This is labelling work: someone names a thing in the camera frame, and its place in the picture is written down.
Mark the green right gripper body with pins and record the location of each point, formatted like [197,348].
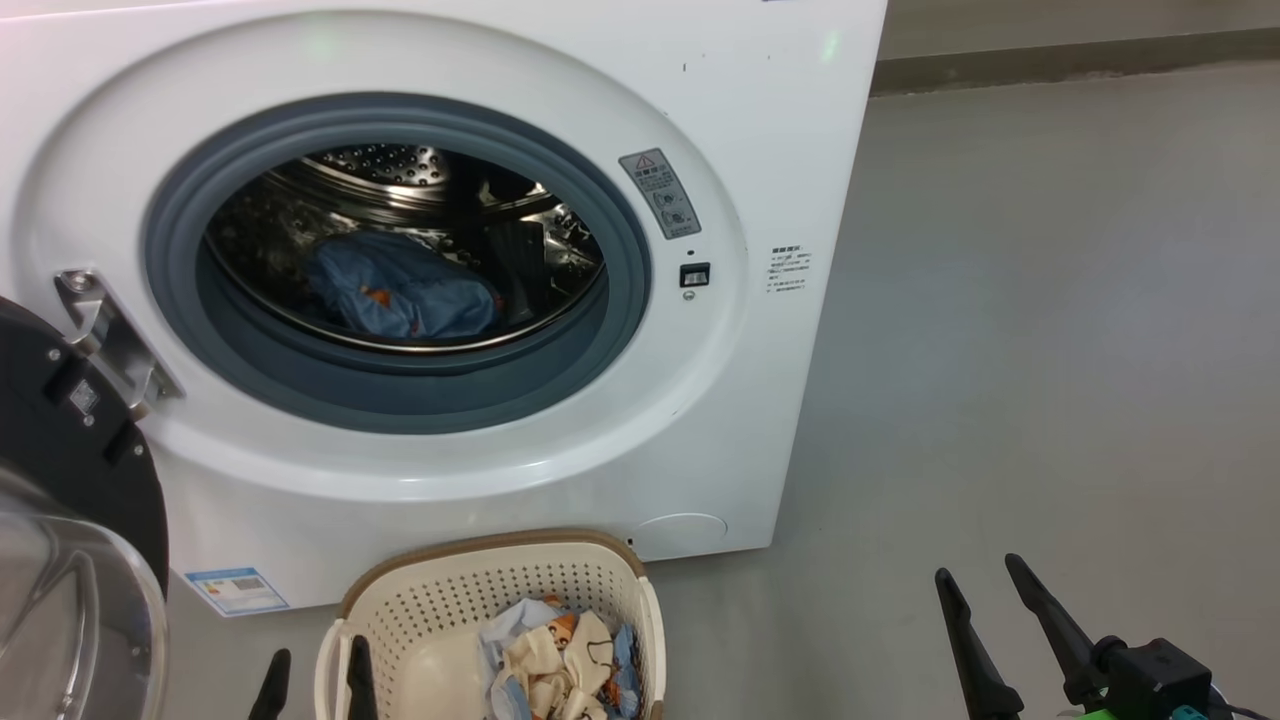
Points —
[1092,714]

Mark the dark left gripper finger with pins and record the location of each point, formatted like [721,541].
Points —
[272,695]
[361,690]

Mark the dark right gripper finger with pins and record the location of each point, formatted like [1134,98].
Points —
[975,670]
[1065,645]

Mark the cream printed garment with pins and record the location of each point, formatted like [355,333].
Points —
[560,660]

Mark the black round washer door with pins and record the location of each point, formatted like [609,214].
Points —
[60,450]

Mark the blue printed garment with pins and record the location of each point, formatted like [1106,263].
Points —
[420,290]

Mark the grey rubber door gasket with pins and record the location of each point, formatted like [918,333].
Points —
[400,400]

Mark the metal door hinge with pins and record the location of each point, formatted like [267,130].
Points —
[110,330]

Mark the black door latch socket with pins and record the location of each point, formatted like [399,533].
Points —
[695,275]

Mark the stainless steel washing machine drum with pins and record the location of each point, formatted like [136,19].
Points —
[380,165]

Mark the white front-load washing machine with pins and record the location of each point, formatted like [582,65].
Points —
[750,150]

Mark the blue energy label sticker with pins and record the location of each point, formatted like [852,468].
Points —
[237,591]

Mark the cream perforated laundry basket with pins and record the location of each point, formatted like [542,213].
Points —
[450,600]

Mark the round white filter cover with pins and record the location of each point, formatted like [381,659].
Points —
[680,536]

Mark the small printed text label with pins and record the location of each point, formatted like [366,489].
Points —
[789,270]

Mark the grey warning sticker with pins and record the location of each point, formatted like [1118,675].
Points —
[660,195]

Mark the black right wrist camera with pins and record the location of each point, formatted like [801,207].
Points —
[1155,680]

